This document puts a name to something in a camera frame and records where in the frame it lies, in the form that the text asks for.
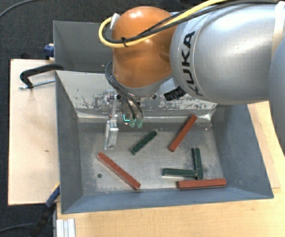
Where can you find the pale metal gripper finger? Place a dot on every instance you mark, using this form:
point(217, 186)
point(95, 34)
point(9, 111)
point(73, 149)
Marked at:
point(107, 139)
point(114, 136)

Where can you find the dark green flat block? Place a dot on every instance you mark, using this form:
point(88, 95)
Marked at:
point(197, 163)
point(179, 172)
point(143, 142)

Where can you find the red-brown flat block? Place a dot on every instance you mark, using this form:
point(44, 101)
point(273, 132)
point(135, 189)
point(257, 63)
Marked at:
point(201, 183)
point(183, 133)
point(118, 171)

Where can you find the grey metal bin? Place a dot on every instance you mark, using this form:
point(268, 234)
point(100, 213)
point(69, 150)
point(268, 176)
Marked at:
point(147, 162)

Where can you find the pale wood flat board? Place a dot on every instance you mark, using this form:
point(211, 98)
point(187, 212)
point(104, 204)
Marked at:
point(32, 137)

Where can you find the black cylinder on white bracket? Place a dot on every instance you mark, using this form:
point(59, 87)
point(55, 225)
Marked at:
point(174, 93)

